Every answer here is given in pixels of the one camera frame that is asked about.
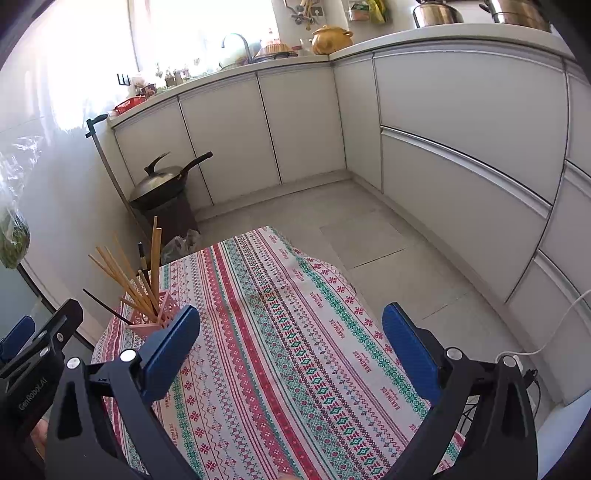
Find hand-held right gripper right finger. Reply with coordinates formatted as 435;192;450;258
381;302;539;480

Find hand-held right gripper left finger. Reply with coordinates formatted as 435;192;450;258
44;304;201;480

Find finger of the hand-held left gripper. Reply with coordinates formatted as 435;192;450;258
0;318;37;363

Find pink lattice utensil holder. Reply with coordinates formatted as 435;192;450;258
127;291;179;329

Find bunch of wooden chopsticks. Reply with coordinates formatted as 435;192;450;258
88;216;163;324

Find hanging kitchen utensils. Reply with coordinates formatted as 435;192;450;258
283;0;325;31

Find large clear bag of greens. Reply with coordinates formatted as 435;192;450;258
0;136;42;270

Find small plastic bag of greens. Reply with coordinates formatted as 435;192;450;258
161;229;202;267

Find patterned red green tablecloth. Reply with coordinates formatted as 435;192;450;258
91;225;465;480

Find brown round stand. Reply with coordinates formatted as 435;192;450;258
139;191;200;243

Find steel wok lid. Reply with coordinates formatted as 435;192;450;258
130;152;184;202

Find white kitchen cabinets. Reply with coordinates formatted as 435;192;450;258
108;28;591;407

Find red plastic basket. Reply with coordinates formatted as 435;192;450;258
114;95;144;116

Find row of small bottles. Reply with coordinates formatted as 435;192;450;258
131;64;218;96

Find metal faucet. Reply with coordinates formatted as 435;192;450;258
221;32;253;64

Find woven basket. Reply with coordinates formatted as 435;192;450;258
254;39;297;61

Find yellow clay pot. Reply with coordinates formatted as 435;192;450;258
310;25;354;55

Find steel kettle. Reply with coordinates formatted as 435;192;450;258
412;0;465;29

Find steel cooking pot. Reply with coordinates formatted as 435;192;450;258
479;0;553;32

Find white cable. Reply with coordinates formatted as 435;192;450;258
496;288;591;359

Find dark wok with handle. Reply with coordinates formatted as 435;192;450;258
128;151;214;210

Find metal rod with black handle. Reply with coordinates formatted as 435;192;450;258
85;114;139;232

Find wall rack with packets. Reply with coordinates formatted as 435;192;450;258
346;0;389;25

